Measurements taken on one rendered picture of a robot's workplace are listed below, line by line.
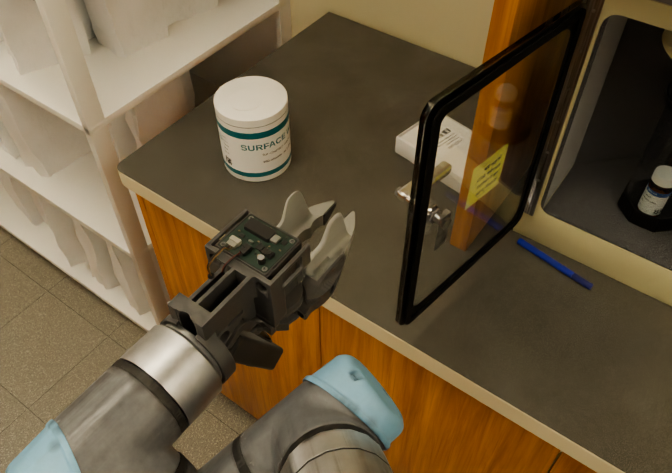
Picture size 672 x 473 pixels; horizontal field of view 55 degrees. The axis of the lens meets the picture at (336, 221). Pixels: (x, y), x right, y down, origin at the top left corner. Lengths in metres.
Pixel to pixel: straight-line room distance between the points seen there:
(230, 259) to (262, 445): 0.15
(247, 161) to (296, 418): 0.77
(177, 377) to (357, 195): 0.75
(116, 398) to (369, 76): 1.10
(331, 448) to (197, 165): 0.91
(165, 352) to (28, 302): 1.92
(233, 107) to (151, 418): 0.74
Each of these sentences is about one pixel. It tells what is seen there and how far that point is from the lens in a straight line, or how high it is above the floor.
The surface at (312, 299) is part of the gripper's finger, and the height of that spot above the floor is 1.32.
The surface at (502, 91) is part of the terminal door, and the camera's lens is 0.78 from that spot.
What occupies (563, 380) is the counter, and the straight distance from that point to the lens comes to 1.02.
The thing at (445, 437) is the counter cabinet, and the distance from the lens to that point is 1.24.
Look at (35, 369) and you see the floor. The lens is 2.25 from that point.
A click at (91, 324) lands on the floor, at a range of 2.28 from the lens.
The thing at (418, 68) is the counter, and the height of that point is 0.94.
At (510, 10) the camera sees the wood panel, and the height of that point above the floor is 1.38.
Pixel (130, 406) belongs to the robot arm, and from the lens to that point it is 0.49.
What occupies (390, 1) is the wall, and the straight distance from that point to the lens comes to 1.61.
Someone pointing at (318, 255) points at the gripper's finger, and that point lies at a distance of 0.58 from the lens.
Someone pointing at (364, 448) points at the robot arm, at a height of 1.39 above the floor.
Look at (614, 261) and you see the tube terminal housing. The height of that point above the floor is 0.98.
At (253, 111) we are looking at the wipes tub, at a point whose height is 1.09.
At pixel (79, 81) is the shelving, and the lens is 1.39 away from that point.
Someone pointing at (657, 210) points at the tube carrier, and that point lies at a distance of 1.11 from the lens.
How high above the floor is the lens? 1.79
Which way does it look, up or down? 48 degrees down
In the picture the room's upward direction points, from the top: straight up
